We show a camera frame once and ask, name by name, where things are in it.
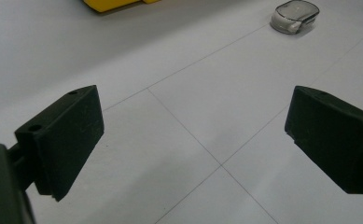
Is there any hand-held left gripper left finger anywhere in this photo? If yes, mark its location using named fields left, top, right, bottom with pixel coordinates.
left=14, top=84, right=105, bottom=203

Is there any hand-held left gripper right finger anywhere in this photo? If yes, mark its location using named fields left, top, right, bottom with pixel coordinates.
left=284, top=85, right=363, bottom=195

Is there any yellow black drawer organizer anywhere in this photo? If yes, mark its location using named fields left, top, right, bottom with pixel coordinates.
left=82, top=0, right=161, bottom=13

